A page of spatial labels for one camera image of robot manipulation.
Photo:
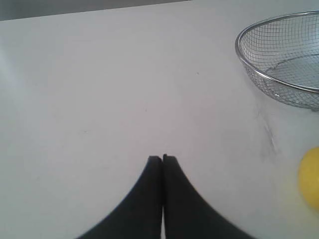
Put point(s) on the yellow lemon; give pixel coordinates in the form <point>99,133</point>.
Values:
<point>308,178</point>

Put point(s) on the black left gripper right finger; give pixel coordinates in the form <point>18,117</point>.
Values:
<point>186,213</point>

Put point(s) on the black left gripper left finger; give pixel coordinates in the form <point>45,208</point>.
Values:
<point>139,215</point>

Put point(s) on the oval metal mesh basket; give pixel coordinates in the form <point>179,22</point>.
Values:
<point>281,57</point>

